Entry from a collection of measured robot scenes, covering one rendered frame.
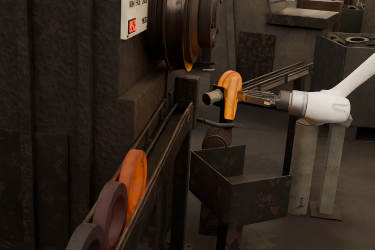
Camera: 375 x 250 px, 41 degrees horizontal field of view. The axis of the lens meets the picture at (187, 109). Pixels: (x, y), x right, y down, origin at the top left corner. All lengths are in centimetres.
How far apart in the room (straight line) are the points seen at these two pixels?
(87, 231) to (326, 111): 103
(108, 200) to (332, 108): 93
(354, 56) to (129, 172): 289
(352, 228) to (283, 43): 222
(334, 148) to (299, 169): 21
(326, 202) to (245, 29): 225
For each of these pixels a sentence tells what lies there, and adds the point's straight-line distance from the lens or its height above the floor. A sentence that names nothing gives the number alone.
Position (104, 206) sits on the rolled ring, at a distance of 119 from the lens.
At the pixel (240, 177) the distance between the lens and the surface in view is 174.
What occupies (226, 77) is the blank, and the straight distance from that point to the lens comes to 248.
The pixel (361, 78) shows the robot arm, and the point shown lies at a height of 92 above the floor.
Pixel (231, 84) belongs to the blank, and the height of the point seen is 89.
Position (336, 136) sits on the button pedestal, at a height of 46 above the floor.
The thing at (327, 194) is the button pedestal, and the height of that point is 13.
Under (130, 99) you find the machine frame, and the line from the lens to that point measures 161.
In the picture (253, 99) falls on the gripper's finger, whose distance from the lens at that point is 181.
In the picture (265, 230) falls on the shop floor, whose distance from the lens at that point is 268.
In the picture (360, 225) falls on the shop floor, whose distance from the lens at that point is 291.
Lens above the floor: 131
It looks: 17 degrees down
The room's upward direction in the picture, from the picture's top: 3 degrees clockwise
